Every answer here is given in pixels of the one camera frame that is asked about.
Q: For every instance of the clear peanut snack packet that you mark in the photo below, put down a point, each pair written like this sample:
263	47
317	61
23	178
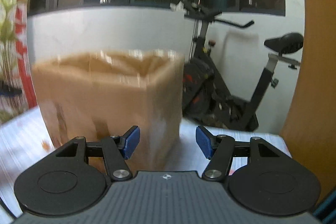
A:
46	146

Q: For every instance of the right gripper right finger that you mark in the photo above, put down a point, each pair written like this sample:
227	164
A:
219	150

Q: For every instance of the wooden door panel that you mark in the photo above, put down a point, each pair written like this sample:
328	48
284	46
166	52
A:
309	129

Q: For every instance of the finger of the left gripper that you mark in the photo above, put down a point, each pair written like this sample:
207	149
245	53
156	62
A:
7	90

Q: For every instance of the white rag on handlebar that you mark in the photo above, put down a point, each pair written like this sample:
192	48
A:
177	7

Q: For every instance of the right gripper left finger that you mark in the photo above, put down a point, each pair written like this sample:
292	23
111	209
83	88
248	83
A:
116	150

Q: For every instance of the red floral curtain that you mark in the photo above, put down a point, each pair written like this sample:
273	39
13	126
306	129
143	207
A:
15	67

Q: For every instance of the black exercise bike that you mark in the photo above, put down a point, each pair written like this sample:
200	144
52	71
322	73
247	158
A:
243	69

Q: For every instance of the blue plaid tablecloth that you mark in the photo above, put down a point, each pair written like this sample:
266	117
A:
176	195

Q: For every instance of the brown cardboard box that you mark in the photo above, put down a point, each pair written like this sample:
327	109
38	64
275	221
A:
100	94

